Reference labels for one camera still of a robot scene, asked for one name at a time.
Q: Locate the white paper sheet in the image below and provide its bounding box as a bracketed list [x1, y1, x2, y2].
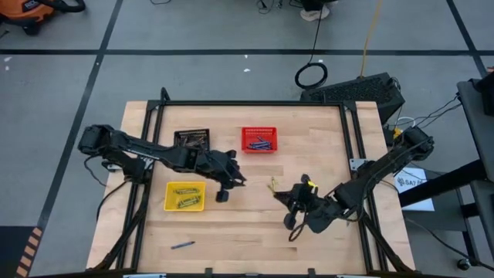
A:
[393, 167, 436, 212]

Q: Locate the black slotted plastic basket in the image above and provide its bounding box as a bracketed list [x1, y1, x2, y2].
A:
[173, 128, 211, 152]

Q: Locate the hazard-striped floor mat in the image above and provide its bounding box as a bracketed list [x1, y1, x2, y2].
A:
[0, 225, 44, 278]

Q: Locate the person's leg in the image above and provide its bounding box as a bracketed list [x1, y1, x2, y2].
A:
[300, 0, 340, 12]

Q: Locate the grey desk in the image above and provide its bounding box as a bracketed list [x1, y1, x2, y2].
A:
[456, 79, 494, 256]

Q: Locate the red slotted plastic basket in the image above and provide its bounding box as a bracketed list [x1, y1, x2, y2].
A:
[241, 126, 279, 154]

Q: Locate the black computer case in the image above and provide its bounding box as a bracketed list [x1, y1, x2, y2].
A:
[299, 72, 406, 125]

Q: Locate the black hanging cable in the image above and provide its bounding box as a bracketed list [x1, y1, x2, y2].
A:
[293, 11, 330, 91]

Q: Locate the orange shop vacuum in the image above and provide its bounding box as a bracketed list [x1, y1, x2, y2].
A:
[0, 0, 86, 36]

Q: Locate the yellow slotted plastic basket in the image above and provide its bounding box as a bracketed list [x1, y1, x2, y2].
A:
[163, 181, 207, 212]

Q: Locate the person's shoe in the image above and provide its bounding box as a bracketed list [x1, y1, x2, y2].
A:
[299, 4, 332, 22]

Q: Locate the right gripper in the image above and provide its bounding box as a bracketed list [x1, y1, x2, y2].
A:
[272, 173, 349, 236]

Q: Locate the black table frame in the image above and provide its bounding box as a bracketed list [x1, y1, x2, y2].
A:
[85, 86, 416, 278]

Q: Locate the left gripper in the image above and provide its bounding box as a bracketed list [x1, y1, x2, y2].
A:
[198, 148, 248, 205]

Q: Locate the yellow hanging cable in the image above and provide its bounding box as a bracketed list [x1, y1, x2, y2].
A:
[359, 0, 385, 77]

